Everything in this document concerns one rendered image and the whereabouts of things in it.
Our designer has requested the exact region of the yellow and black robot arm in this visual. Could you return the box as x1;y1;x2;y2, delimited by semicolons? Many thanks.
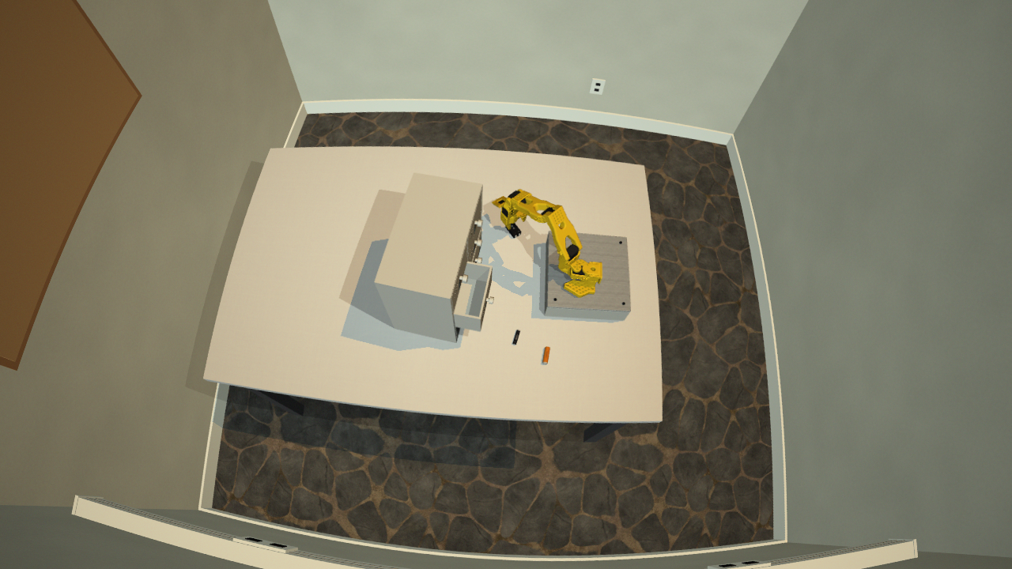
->
501;189;601;298

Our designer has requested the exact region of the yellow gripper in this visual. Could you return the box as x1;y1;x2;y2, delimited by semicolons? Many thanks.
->
492;196;527;230

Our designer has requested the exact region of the dark brown chest of drawers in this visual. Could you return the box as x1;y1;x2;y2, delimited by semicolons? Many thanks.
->
374;173;482;343

